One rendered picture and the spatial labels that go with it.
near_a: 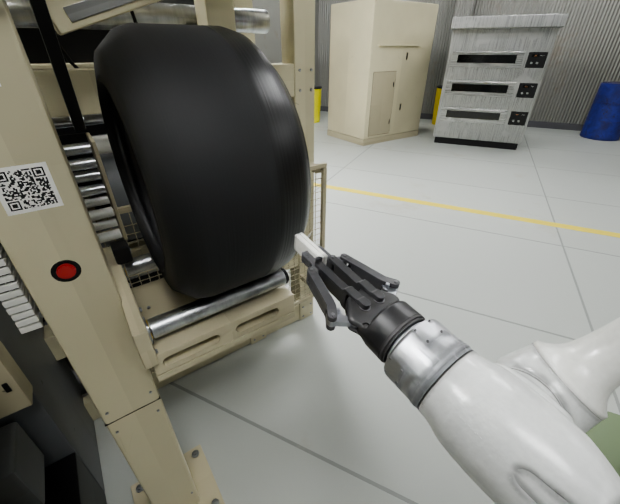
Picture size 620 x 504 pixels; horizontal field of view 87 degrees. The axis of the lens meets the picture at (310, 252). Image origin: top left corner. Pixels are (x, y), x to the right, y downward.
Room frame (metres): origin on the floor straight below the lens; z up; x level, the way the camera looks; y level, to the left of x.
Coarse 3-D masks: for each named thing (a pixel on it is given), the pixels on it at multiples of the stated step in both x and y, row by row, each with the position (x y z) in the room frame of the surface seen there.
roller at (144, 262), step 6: (138, 258) 0.75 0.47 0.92; (144, 258) 0.76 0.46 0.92; (150, 258) 0.76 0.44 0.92; (126, 264) 0.73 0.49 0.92; (132, 264) 0.73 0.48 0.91; (138, 264) 0.74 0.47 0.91; (144, 264) 0.74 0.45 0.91; (150, 264) 0.75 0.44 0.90; (132, 270) 0.72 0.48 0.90; (138, 270) 0.73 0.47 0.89; (144, 270) 0.75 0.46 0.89
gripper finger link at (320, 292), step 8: (312, 272) 0.38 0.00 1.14; (312, 280) 0.37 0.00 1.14; (320, 280) 0.36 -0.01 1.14; (312, 288) 0.36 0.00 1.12; (320, 288) 0.35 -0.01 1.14; (320, 296) 0.34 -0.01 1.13; (328, 296) 0.33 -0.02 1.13; (320, 304) 0.34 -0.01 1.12; (328, 304) 0.32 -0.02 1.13; (328, 312) 0.31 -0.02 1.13; (336, 312) 0.31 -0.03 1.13; (328, 320) 0.30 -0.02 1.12; (328, 328) 0.30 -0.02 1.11
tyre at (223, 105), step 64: (128, 64) 0.56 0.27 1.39; (192, 64) 0.58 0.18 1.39; (256, 64) 0.64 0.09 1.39; (128, 128) 0.53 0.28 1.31; (192, 128) 0.50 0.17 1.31; (256, 128) 0.56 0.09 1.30; (128, 192) 0.80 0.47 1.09; (192, 192) 0.47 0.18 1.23; (256, 192) 0.52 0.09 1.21; (192, 256) 0.47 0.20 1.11; (256, 256) 0.53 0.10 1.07
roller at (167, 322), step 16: (240, 288) 0.62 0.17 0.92; (256, 288) 0.63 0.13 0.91; (272, 288) 0.66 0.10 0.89; (192, 304) 0.56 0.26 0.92; (208, 304) 0.57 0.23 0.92; (224, 304) 0.58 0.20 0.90; (160, 320) 0.51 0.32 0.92; (176, 320) 0.52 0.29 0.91; (192, 320) 0.54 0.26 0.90; (160, 336) 0.50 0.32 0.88
